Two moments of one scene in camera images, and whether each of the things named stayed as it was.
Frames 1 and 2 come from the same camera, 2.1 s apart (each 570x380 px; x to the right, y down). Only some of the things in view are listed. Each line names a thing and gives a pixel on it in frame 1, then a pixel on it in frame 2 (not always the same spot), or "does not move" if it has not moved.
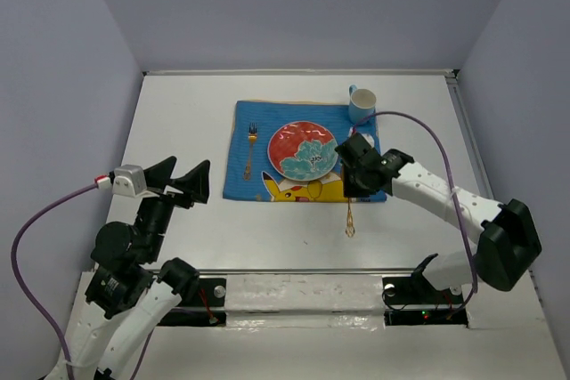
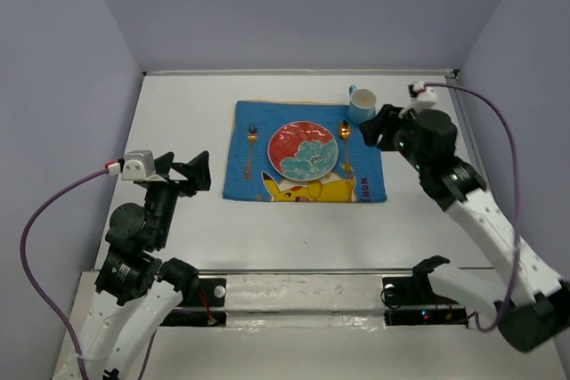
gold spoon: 350,229 -> 345,132
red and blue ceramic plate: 302,150 does not move
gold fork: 252,139 does not move
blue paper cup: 362,104 does not move
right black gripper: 351,190 -> 372,128
